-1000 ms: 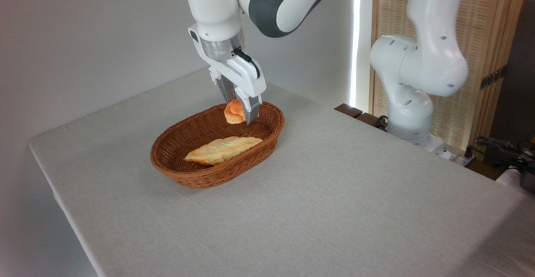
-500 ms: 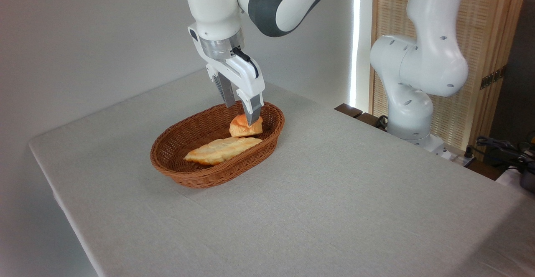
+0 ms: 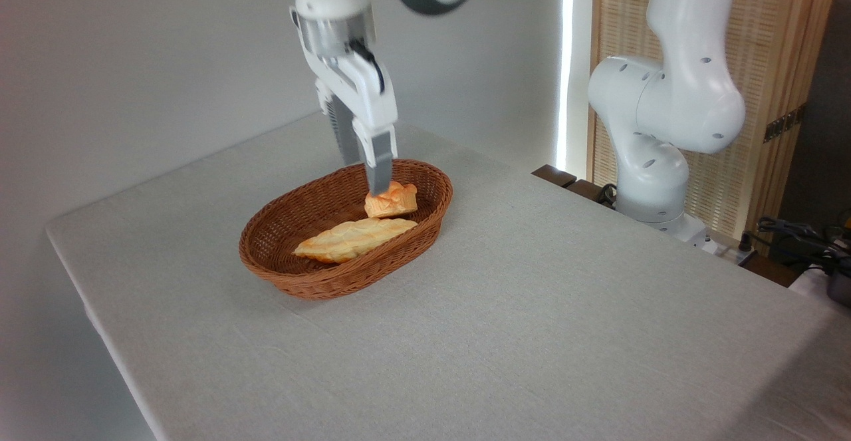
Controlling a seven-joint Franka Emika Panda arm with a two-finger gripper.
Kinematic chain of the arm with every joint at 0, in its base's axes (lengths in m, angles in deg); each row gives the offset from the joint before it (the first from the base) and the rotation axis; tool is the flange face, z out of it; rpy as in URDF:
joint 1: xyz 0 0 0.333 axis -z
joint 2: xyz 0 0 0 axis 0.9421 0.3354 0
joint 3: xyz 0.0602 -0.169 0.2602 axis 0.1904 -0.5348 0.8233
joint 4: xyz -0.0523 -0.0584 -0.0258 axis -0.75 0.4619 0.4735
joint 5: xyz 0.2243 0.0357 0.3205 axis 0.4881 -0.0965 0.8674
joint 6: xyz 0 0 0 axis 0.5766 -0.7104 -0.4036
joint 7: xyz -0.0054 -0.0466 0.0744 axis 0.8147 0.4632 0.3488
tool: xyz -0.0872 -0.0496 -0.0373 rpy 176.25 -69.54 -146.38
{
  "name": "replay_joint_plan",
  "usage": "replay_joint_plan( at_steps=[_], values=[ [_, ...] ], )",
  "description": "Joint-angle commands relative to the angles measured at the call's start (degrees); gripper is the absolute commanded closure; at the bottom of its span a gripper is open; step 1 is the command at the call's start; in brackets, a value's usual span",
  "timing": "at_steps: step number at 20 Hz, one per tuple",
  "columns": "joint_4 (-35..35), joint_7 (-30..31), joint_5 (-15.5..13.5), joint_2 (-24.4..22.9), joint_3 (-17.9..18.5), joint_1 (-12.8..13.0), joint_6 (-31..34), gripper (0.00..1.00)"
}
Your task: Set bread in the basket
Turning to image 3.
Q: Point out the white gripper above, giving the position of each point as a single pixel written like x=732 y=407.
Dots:
x=362 y=92

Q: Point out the round orange bread roll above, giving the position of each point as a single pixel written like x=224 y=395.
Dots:
x=397 y=205

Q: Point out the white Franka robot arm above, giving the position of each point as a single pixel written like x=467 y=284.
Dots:
x=665 y=108

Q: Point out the long braided bread loaf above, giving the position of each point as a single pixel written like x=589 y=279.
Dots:
x=346 y=241

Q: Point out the brown wicker oval basket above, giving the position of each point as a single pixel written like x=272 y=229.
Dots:
x=312 y=283

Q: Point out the dark wooden furniture piece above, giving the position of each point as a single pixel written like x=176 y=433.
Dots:
x=555 y=175

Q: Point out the grey tablecloth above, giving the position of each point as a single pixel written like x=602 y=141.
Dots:
x=532 y=361

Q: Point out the wooden slatted screen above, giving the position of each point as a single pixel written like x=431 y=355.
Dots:
x=754 y=28

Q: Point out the black metal screen hinge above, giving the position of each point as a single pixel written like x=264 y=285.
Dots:
x=784 y=124

